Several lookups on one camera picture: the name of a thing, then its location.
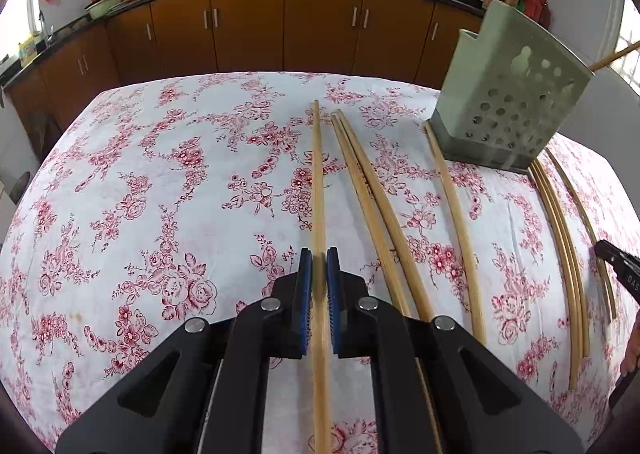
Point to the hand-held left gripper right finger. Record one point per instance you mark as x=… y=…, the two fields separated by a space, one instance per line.
x=334 y=304

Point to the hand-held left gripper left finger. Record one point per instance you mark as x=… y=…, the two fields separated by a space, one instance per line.
x=305 y=304

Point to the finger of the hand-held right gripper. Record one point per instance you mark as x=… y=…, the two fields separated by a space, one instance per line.
x=607 y=254

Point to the green perforated chopstick holder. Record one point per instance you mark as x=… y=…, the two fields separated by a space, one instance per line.
x=505 y=84

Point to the person's right hand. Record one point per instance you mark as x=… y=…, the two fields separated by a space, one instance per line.
x=633 y=349

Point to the red floral tablecloth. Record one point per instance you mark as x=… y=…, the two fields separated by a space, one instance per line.
x=150 y=184

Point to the white framed window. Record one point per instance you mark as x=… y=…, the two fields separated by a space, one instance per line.
x=631 y=44

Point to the brown lower kitchen cabinets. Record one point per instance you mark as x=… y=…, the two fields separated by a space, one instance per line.
x=250 y=29

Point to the green basin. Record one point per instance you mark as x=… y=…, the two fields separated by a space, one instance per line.
x=102 y=8

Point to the yellow bottle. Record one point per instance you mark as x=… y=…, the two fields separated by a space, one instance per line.
x=27 y=50

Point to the sink faucet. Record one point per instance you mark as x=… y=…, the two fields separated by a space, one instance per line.
x=46 y=29

